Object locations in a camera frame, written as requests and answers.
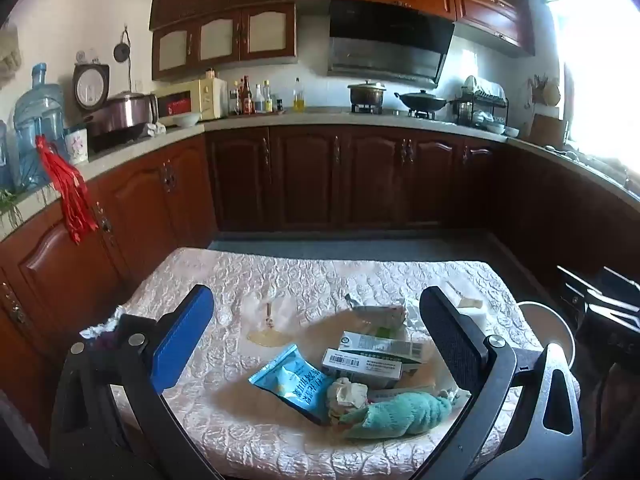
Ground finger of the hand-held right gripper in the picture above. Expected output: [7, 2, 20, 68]
[590, 266, 640, 311]
[556, 265, 592, 322]

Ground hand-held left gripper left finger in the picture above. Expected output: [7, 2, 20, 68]
[50, 284, 226, 480]

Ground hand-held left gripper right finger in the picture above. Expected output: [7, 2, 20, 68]
[415, 286, 586, 480]

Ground white bin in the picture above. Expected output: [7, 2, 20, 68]
[515, 301, 577, 376]

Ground green and white carton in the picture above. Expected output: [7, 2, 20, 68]
[340, 330, 426, 373]

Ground grey foil wrapper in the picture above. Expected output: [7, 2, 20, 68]
[344, 294, 408, 333]

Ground teal cloth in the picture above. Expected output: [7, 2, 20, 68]
[345, 391, 453, 440]

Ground white barcode box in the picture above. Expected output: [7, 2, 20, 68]
[320, 347, 403, 391]

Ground tissue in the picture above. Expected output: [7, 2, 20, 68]
[325, 377, 371, 421]

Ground blue snack packet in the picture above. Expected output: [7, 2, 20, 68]
[248, 344, 336, 426]

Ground crumpled white plastic bag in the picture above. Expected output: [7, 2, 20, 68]
[80, 307, 133, 341]

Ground wooden cutting board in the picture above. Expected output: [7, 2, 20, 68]
[529, 114, 568, 146]

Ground red tassel knot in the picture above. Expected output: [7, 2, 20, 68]
[35, 135, 98, 245]

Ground black dish rack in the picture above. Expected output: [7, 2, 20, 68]
[452, 76, 510, 128]

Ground wooden base cabinets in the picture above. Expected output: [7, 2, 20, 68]
[0, 122, 640, 401]

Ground flower print mug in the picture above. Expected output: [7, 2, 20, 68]
[64, 127, 90, 165]

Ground green plant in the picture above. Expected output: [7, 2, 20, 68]
[0, 187, 26, 231]

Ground bright window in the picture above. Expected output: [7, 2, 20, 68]
[545, 0, 640, 161]

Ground gas stove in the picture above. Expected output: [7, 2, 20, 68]
[350, 102, 438, 121]

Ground silver rice cooker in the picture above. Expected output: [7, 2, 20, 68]
[85, 91, 160, 143]

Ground cream microwave oven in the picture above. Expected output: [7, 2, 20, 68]
[152, 77, 228, 122]

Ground black wok with lid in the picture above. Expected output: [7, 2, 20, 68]
[394, 89, 451, 112]

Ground metal cooking pot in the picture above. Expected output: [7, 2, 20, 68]
[348, 80, 387, 107]

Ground blue water jug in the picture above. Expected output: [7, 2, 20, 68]
[12, 62, 66, 191]

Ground round dial kitchen scale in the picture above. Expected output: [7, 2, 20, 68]
[72, 62, 111, 111]

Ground hanging black ladle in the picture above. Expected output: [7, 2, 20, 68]
[114, 25, 132, 63]

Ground black range hood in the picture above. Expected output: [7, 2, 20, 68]
[327, 0, 456, 88]

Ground wall utensil holder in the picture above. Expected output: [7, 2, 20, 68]
[530, 74, 561, 107]

